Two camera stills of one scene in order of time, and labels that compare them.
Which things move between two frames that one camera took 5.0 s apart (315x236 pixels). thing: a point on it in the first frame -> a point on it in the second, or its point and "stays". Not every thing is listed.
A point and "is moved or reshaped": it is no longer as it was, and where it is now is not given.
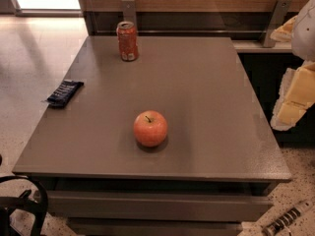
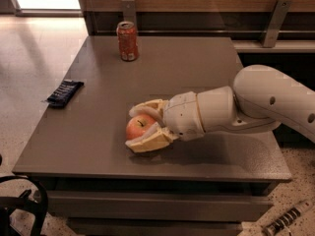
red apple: (150, 128) is moved or reshaped
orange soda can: (128, 40) stays
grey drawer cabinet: (177, 143) stays
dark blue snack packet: (64, 92) stays
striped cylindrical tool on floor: (282, 221) stays
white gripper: (305, 33) -> (182, 113)
